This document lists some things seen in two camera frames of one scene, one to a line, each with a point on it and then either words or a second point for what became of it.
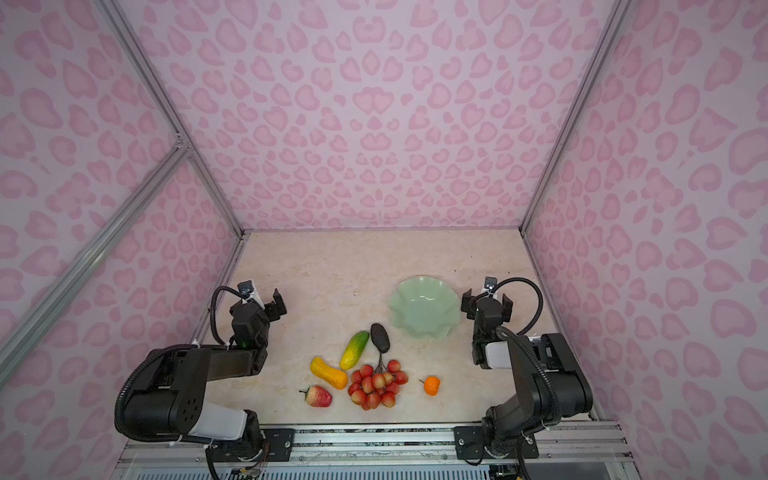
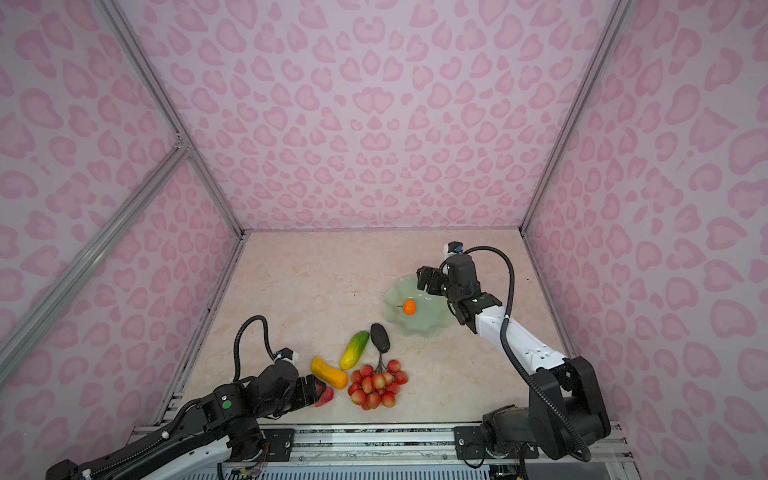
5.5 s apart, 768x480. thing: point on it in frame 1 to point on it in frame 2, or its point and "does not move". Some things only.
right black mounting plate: x=469 y=443 does not move
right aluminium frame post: x=615 y=19 does not move
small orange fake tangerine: x=432 y=385 to x=409 y=307
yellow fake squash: x=334 y=377 does not move
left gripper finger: x=277 y=308 to x=311 y=395
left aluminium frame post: x=123 y=34 does not move
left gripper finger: x=255 y=297 to x=311 y=395
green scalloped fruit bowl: x=424 y=306 does not move
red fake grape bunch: x=371 y=387 does not move
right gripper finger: x=507 y=307 to x=439 y=284
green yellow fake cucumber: x=354 y=349 does not move
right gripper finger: x=465 y=302 to x=423 y=276
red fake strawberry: x=317 y=396 does not move
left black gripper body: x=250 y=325 to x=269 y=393
